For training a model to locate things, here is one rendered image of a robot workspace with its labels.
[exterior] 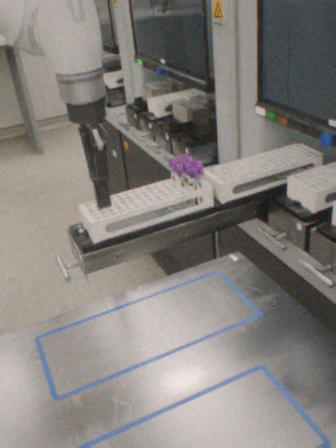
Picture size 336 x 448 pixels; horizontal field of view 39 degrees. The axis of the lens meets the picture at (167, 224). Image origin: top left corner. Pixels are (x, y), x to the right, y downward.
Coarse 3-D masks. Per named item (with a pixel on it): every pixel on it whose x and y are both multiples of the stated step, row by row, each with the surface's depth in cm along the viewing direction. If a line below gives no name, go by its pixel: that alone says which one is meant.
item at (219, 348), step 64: (64, 320) 81; (128, 320) 79; (192, 320) 77; (256, 320) 76; (0, 384) 70; (64, 384) 68; (128, 384) 67; (192, 384) 66; (256, 384) 65; (320, 384) 64
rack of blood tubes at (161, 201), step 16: (128, 192) 111; (144, 192) 111; (160, 192) 110; (176, 192) 108; (192, 192) 107; (208, 192) 109; (80, 208) 106; (96, 208) 105; (112, 208) 105; (128, 208) 104; (144, 208) 104; (160, 208) 110; (176, 208) 110; (192, 208) 109; (96, 224) 100; (112, 224) 110; (128, 224) 109; (144, 224) 105; (96, 240) 102
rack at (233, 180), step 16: (240, 160) 121; (256, 160) 120; (272, 160) 119; (288, 160) 118; (304, 160) 117; (320, 160) 119; (208, 176) 114; (224, 176) 113; (240, 176) 113; (256, 176) 113; (272, 176) 123; (224, 192) 111; (240, 192) 118
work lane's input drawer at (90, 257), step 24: (264, 192) 115; (192, 216) 109; (216, 216) 111; (240, 216) 114; (72, 240) 107; (120, 240) 104; (144, 240) 105; (168, 240) 108; (72, 264) 107; (96, 264) 102
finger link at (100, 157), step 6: (96, 144) 91; (96, 150) 92; (102, 150) 93; (96, 156) 94; (102, 156) 94; (96, 162) 94; (102, 162) 95; (96, 168) 96; (102, 168) 96; (96, 174) 97; (102, 174) 97; (108, 174) 98
